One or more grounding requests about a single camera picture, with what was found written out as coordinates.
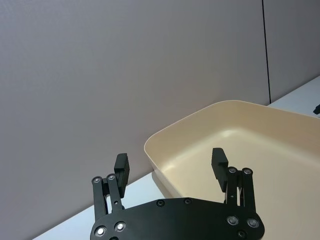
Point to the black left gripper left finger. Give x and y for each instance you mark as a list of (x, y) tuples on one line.
[(110, 192)]

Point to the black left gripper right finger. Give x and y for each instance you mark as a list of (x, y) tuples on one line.
[(246, 190)]

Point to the shallow cream plastic tray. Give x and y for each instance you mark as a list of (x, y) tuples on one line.
[(252, 140)]

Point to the small black object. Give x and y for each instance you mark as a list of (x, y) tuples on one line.
[(317, 109)]

